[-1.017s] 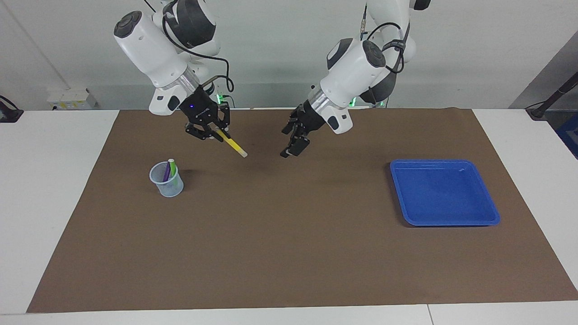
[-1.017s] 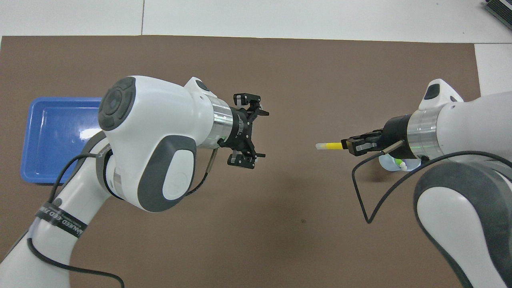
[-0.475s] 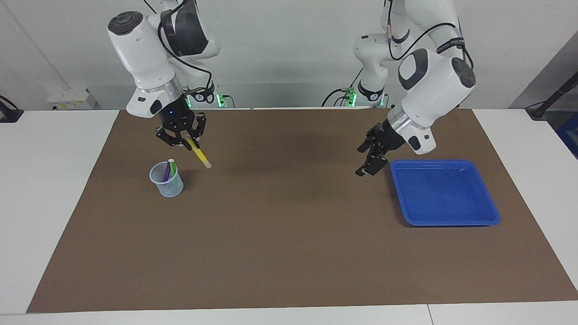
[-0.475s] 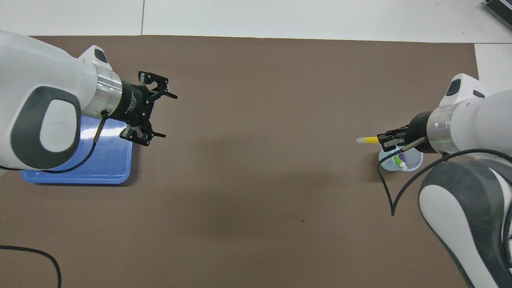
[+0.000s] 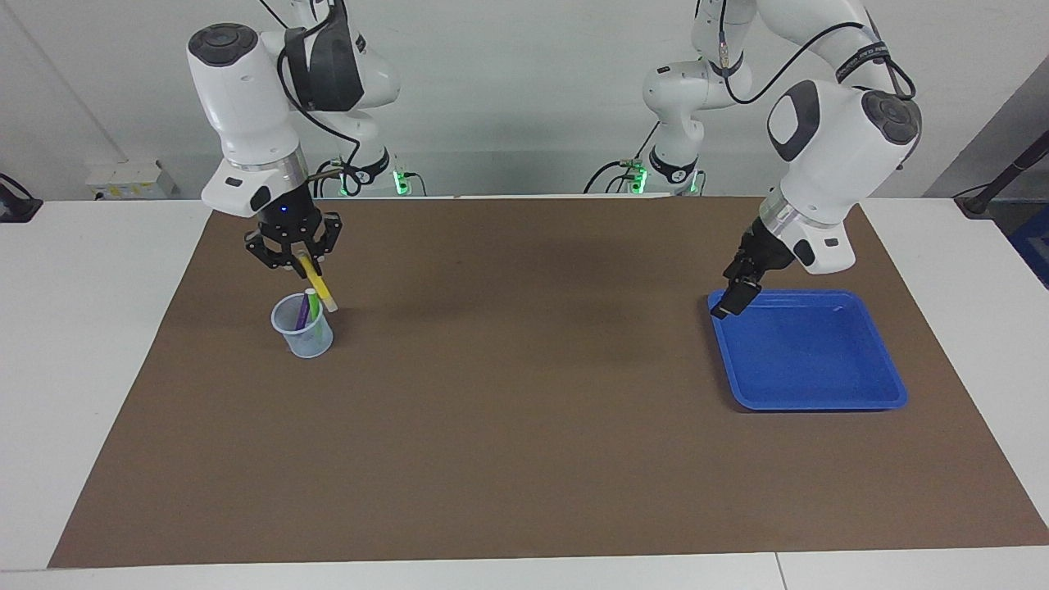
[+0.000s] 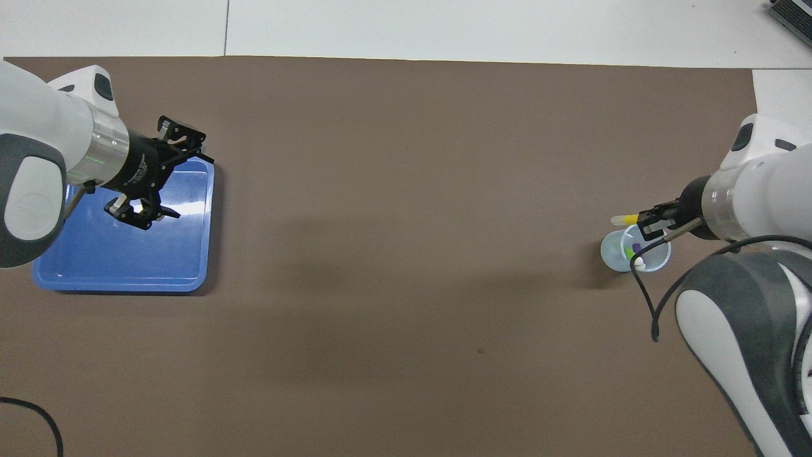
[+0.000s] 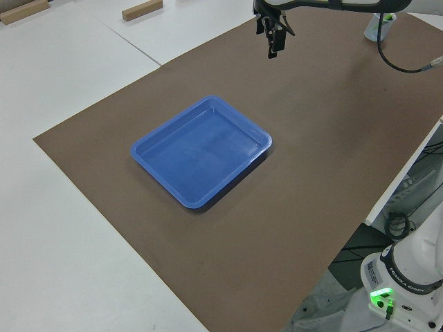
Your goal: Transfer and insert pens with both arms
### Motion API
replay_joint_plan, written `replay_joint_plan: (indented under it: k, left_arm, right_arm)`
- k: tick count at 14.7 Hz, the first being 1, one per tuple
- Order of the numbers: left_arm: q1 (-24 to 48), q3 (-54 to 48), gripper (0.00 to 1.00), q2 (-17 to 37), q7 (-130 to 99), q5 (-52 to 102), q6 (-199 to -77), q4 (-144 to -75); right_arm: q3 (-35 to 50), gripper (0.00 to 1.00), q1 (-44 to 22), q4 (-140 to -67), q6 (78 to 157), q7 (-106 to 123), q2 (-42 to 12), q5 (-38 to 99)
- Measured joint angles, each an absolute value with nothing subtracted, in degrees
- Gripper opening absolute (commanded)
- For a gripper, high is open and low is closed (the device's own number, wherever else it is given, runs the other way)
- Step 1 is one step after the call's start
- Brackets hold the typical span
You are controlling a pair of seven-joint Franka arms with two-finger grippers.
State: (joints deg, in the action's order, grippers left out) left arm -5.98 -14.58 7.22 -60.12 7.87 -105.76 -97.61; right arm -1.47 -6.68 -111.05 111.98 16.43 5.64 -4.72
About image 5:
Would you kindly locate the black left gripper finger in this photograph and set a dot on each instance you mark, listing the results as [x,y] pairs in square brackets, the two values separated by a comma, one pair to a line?
[737,297]
[733,266]

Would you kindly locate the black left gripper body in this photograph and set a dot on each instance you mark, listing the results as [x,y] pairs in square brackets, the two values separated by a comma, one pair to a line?
[766,250]

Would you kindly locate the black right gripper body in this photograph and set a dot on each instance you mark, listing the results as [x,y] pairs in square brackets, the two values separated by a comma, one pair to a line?
[287,221]

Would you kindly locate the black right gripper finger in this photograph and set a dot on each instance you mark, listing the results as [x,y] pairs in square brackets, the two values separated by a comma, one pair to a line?
[330,238]
[269,252]

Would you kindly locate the yellow marker pen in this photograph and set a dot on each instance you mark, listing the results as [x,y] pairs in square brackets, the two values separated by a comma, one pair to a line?
[318,283]

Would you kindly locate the green marker pen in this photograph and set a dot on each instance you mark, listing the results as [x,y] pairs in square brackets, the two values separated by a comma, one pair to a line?
[310,305]

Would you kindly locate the purple marker pen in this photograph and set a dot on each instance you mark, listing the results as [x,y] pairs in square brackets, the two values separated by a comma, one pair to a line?
[302,313]

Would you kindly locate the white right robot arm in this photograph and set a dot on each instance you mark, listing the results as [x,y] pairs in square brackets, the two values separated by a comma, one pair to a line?
[246,106]

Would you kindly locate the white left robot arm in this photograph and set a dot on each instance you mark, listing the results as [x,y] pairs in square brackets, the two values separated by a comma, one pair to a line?
[836,139]

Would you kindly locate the blue plastic tray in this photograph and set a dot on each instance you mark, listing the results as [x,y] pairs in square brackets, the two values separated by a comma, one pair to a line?
[811,352]

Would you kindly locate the translucent plastic cup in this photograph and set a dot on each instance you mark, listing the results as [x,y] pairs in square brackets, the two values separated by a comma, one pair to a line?
[307,344]

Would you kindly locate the black slanted stand pole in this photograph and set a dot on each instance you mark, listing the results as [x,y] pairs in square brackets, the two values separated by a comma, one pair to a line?
[1004,176]

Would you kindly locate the black stand base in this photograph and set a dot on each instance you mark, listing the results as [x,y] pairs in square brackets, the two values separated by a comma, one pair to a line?
[16,209]

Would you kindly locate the brown table mat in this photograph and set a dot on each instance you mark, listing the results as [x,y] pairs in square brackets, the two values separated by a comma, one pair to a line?
[524,451]

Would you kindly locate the blue box edge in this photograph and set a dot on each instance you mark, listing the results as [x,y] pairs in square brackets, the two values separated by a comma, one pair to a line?
[1034,246]

